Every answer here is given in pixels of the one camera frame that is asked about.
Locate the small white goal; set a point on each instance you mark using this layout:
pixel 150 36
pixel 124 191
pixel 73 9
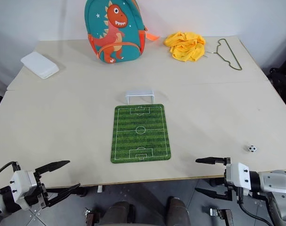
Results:
pixel 139 93

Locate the metal clamp bracket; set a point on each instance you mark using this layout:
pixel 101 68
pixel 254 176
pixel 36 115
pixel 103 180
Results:
pixel 220 213
pixel 91 216

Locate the miniature soccer ball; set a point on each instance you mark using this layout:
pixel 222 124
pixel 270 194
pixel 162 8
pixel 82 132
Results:
pixel 251 148

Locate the green soccer field mat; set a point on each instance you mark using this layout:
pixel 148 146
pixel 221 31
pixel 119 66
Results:
pixel 140 133

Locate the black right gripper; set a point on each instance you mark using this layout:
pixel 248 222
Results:
pixel 227 191

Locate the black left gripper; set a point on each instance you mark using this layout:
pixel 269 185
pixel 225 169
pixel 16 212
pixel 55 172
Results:
pixel 42 190

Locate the white plastic lidded box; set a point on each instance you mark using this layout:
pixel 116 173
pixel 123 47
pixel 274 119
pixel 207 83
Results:
pixel 39 64

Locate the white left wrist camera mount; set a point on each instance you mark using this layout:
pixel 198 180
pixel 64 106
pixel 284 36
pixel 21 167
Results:
pixel 21 186

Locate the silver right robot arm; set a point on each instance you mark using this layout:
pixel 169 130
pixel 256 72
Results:
pixel 274 186

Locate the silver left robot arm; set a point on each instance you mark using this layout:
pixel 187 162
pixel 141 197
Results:
pixel 3 202

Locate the teal dinosaur backpack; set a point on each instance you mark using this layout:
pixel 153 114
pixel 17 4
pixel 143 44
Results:
pixel 114 30

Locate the dark rounded shape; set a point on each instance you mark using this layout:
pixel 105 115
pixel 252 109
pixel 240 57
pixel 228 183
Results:
pixel 179 212
pixel 119 213

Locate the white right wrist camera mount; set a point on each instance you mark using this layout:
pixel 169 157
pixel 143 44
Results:
pixel 238 176

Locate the crumpled yellow cloth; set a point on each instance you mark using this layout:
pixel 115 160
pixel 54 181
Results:
pixel 184 46

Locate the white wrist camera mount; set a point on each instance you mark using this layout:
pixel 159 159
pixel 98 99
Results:
pixel 21 186
pixel 238 176

